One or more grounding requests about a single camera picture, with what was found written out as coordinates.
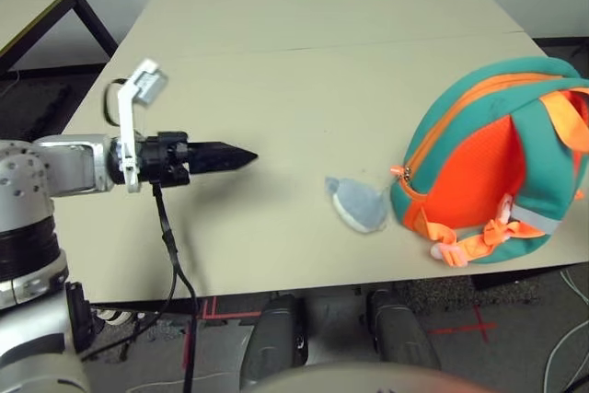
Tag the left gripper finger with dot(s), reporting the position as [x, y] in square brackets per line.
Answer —
[221, 151]
[216, 166]

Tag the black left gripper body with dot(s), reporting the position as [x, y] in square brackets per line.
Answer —
[161, 158]

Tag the teal orange child backpack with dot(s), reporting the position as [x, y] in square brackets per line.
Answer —
[478, 172]

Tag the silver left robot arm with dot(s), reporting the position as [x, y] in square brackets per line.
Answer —
[69, 163]

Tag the white black sneaker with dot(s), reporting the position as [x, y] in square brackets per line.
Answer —
[115, 317]

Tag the dark grey left robot leg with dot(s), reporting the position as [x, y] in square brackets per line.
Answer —
[276, 342]

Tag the side table with black legs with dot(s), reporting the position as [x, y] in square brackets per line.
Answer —
[37, 6]

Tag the silver metal cylinder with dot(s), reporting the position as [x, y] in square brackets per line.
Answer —
[405, 333]

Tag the grey robot torso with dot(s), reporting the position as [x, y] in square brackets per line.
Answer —
[368, 379]

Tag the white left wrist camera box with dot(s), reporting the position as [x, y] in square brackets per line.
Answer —
[149, 84]

